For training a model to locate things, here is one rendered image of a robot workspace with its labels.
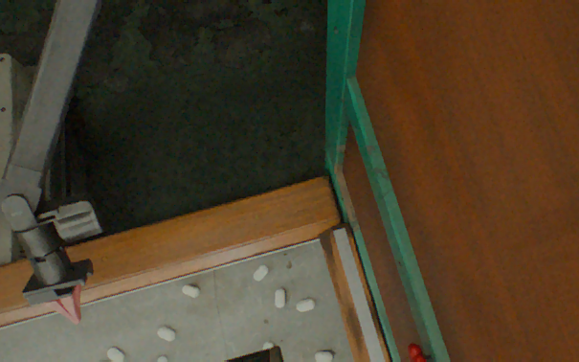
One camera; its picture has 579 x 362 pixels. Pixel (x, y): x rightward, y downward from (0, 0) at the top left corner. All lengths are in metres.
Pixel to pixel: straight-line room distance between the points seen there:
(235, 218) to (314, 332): 0.27
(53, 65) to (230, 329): 0.58
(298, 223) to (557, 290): 0.83
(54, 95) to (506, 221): 0.69
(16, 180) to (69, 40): 0.22
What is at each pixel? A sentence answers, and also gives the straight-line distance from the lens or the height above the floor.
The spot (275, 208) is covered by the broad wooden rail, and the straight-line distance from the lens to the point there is 1.08.
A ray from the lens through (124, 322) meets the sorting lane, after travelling 1.15.
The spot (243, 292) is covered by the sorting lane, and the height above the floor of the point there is 0.74.
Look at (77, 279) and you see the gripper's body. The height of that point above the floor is 0.94.
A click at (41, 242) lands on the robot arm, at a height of 0.99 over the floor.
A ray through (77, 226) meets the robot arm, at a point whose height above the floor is 0.99.
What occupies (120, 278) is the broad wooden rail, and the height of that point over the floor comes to 0.76.
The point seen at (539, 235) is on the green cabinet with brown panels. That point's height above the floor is 1.56.
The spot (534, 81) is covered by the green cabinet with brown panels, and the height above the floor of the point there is 1.61.
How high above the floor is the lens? 1.82
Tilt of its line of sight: 75 degrees down
